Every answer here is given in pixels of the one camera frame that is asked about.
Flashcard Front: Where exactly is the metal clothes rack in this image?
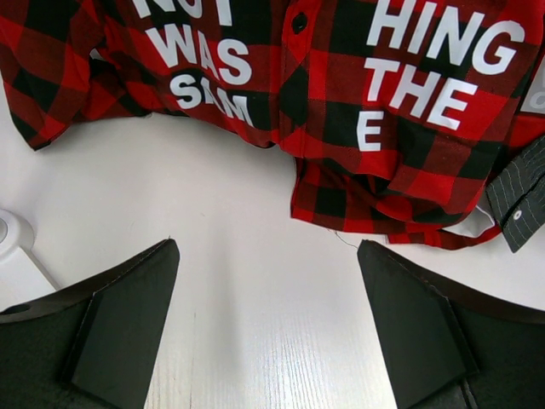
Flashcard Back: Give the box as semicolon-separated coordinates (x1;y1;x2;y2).
1;209;58;311

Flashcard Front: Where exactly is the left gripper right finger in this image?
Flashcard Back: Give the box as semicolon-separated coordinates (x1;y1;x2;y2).
358;240;544;408

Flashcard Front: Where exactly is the red black plaid shirt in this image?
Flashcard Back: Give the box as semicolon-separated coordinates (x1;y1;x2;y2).
1;1;544;250

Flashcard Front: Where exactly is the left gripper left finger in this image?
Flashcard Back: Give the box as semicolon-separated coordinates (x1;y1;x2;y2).
1;239;179;408

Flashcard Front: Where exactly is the dark pinstriped shirt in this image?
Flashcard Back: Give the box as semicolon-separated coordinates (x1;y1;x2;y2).
486;137;544;253

